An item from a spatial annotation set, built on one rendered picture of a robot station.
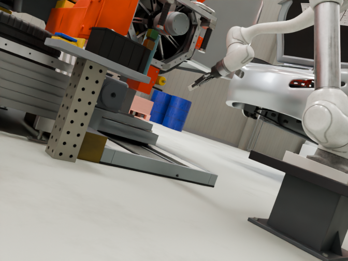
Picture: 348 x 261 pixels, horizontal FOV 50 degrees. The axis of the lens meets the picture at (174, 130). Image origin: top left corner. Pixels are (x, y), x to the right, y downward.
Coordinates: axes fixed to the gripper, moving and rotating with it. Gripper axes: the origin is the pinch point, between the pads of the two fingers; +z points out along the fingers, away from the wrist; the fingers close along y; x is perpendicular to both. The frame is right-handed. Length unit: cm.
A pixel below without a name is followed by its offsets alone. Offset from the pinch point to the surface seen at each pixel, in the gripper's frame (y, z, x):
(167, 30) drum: -2.7, -1.3, 37.0
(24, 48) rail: -92, 15, 31
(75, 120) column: -89, 6, -8
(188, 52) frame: 23.2, 5.7, 26.7
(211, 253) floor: -105, -44, -68
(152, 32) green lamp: -53, -23, 18
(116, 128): -23, 49, -3
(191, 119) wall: 772, 498, 100
